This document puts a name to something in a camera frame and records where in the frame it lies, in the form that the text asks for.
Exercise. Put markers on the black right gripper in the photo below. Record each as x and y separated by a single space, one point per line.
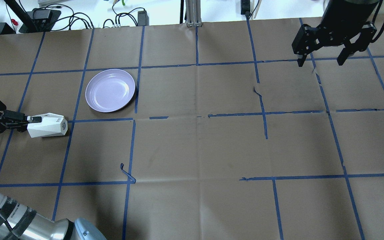
345 20

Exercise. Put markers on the white faceted mug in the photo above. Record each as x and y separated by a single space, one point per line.
46 125

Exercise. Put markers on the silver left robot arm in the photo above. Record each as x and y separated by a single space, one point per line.
20 222

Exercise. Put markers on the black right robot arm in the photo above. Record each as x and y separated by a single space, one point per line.
345 22

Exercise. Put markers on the lavender round plate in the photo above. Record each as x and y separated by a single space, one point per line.
110 90

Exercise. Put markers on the black tripod leg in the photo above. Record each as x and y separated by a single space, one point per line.
22 15

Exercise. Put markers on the black power adapter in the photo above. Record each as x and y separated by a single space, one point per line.
142 18

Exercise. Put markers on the black plug with cable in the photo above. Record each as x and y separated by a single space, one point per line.
245 7

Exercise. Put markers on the black device with cables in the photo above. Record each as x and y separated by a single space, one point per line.
44 19

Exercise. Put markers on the aluminium frame post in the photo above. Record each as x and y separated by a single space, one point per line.
193 13

